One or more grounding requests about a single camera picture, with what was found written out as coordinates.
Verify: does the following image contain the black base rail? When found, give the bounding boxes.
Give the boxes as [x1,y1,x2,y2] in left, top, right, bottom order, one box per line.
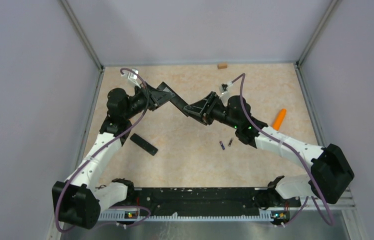
[127,187,274,217]

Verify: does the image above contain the brown wooden block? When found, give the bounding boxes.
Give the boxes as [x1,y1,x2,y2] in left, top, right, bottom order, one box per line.
[217,62,228,70]

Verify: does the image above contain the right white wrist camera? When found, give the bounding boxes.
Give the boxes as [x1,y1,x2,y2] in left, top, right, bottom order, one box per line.
[219,81,233,100]

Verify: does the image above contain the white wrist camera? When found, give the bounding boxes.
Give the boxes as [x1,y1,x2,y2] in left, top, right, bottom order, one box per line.
[120,67,145,88]
[219,81,233,100]

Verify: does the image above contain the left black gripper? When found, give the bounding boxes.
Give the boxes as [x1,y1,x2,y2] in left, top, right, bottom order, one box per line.
[123,80,175,120]

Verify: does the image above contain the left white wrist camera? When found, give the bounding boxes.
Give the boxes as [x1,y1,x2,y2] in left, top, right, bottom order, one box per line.
[120,67,145,88]

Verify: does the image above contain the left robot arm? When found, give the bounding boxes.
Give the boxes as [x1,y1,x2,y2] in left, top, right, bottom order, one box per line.
[52,84,176,233]

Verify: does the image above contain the purple blue battery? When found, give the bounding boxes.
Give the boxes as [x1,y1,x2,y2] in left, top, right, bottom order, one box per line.
[219,141,225,150]

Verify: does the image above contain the black remote control with buttons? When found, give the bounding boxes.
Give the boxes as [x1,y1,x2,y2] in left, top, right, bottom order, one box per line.
[170,96,189,117]

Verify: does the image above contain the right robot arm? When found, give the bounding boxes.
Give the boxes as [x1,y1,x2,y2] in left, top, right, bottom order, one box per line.
[182,91,355,206]

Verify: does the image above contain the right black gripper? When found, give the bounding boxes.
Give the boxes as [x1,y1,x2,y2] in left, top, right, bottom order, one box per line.
[184,91,240,130]

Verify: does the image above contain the orange toy microphone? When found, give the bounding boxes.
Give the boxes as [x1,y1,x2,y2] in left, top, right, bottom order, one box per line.
[272,108,287,131]

